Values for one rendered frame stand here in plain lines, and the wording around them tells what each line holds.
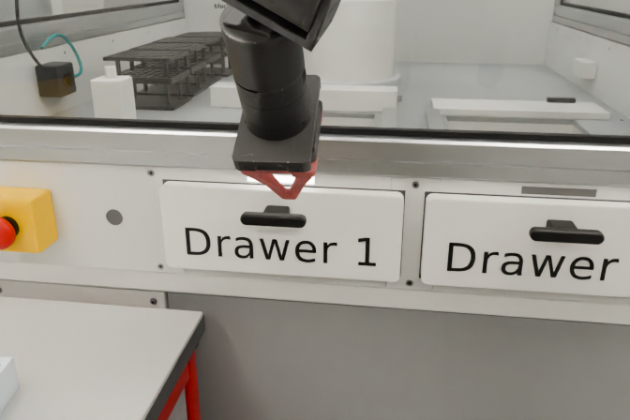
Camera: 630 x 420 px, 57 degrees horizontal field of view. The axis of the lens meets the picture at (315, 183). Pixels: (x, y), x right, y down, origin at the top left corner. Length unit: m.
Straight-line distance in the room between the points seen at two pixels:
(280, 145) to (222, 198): 0.23
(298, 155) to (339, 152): 0.19
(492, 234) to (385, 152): 0.15
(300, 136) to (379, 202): 0.21
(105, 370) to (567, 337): 0.55
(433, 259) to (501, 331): 0.15
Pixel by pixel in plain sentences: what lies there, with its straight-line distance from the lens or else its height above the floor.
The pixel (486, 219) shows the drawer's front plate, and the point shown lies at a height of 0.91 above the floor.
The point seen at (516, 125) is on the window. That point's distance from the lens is 0.68.
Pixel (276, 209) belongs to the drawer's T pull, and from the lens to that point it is 0.66.
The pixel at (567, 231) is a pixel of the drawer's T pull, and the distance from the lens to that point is 0.66.
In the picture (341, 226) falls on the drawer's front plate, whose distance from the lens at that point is 0.68.
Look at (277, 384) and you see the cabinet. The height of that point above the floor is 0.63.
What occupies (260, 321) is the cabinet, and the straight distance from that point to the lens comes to 0.80.
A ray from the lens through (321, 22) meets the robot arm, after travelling 0.38.
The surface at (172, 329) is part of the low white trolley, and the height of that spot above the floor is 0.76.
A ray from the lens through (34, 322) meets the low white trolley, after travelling 0.81.
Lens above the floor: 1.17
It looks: 20 degrees down
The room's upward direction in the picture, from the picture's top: straight up
